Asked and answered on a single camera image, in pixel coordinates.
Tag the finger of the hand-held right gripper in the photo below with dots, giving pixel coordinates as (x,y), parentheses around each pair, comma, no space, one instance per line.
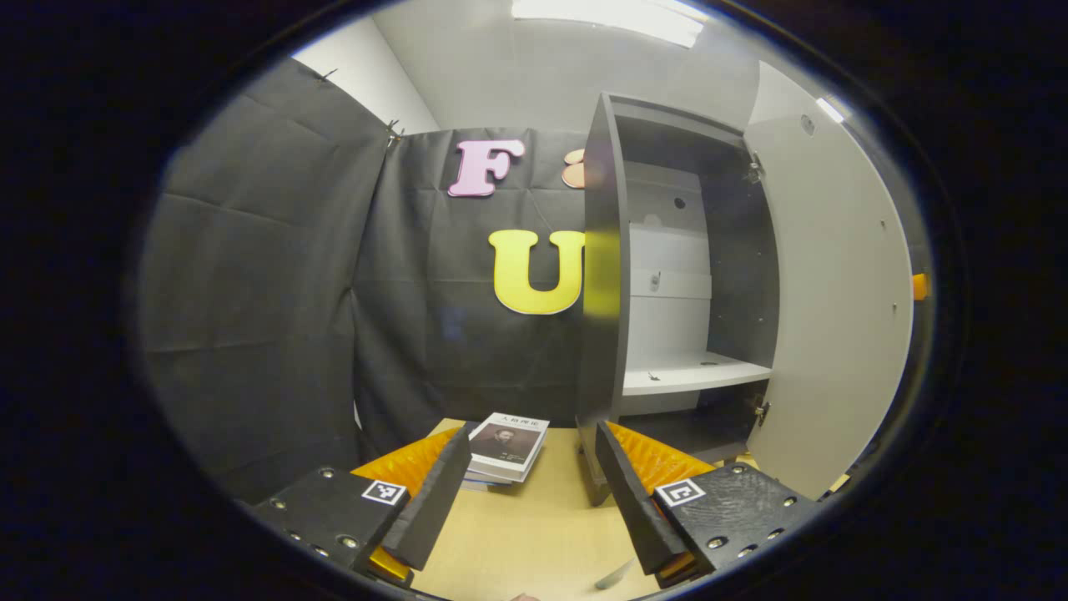
(919,286)

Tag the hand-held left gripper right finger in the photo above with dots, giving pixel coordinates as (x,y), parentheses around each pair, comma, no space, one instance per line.
(638,509)

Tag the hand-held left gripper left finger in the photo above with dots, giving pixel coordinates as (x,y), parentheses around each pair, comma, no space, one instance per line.
(434,501)

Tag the grey cabinet door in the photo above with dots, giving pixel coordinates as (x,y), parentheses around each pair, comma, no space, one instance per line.
(834,292)

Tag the white cabinet shelf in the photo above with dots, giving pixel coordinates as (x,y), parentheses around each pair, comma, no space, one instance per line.
(692,376)

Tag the metal door hinge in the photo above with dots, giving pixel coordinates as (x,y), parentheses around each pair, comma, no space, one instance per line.
(761,411)
(755,171)

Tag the dark grey cabinet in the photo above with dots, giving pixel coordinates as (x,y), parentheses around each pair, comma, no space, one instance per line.
(601,334)

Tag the white book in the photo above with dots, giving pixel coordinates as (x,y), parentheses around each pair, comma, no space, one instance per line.
(488,482)

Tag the book with portrait cover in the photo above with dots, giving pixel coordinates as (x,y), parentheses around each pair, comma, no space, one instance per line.
(509,442)

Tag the black backdrop cloth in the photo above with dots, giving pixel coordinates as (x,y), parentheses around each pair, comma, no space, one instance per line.
(267,292)

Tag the ceiling light panel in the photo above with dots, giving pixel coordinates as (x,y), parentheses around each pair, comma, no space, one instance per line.
(609,17)

